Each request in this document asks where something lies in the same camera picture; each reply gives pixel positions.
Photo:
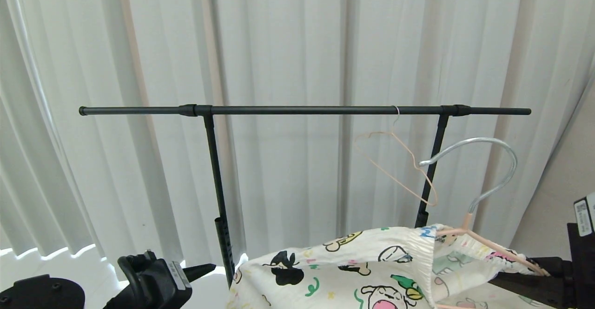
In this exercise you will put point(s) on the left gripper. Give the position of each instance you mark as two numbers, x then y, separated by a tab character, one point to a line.
162	285

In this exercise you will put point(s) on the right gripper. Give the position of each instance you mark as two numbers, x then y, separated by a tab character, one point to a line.
583	262

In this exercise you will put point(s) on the cream printed garment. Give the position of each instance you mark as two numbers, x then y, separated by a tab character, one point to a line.
325	272

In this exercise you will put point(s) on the pink clothes hanger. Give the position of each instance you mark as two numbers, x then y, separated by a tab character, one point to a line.
412	156
488	141

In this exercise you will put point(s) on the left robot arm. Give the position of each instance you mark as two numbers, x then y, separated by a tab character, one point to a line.
42	295

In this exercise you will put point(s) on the black clothes rack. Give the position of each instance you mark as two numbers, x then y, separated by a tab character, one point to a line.
302	110

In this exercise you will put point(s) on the white curtain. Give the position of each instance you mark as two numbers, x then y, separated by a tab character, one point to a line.
279	44

